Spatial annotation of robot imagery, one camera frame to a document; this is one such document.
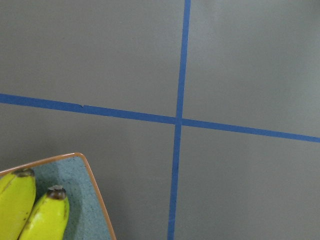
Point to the yellow banana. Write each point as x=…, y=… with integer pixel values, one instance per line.
x=49, y=217
x=17, y=197

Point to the grey square plate orange rim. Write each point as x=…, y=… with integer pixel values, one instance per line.
x=88, y=216

